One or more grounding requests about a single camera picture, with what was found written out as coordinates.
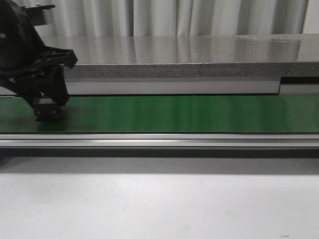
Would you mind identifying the aluminium conveyor frame rail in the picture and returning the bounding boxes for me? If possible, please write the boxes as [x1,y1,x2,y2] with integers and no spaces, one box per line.
[0,132,319,148]

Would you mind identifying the grey stone counter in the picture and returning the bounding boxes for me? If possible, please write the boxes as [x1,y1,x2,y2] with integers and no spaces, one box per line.
[44,34,319,95]

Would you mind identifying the white pleated curtain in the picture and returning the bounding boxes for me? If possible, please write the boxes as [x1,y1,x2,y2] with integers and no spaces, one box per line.
[14,0,319,38]

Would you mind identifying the green conveyor belt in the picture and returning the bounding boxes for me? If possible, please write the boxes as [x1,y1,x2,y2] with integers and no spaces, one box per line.
[0,95,319,133]

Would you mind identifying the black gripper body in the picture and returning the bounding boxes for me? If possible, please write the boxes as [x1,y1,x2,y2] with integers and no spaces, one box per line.
[0,0,78,121]

